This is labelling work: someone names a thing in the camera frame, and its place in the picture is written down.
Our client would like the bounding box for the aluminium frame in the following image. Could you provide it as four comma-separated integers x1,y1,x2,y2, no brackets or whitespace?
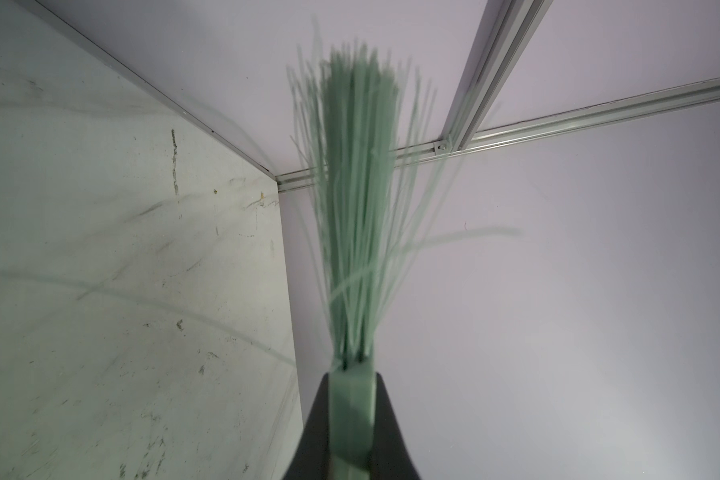
25,1,720,190

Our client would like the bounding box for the green hand brush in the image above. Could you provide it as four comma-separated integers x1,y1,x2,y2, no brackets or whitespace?
288,40,520,479

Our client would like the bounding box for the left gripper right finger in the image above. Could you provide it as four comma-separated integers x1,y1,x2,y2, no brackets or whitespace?
369,373,421,480

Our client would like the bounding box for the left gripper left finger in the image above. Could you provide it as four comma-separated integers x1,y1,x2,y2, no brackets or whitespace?
283,373,330,480

